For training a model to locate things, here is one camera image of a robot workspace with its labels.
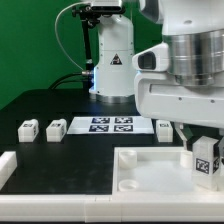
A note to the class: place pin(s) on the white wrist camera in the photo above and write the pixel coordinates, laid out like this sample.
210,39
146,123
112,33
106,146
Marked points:
153,59

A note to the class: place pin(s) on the white square table top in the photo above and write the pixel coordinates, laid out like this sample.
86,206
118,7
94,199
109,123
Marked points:
156,169

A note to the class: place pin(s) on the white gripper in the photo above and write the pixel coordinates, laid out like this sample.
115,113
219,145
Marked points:
158,96

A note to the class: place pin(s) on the white sheet with markers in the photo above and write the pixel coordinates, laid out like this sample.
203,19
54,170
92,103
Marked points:
111,125

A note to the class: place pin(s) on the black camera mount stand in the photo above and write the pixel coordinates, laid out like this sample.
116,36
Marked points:
89,15

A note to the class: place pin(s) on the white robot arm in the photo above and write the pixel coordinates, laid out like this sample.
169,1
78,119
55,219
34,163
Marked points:
182,78

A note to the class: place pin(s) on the white obstacle fence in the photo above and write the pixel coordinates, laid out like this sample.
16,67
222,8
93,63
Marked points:
120,207

